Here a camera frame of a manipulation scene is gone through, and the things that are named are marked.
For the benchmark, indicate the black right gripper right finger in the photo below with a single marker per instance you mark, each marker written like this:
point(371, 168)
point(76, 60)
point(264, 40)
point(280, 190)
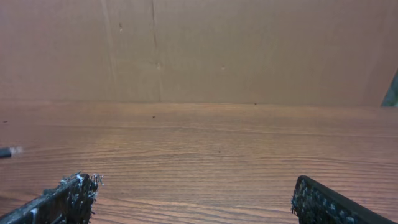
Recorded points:
point(314, 203)

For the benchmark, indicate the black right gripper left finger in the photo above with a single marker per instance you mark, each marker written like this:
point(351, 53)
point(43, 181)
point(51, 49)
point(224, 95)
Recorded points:
point(70, 202)

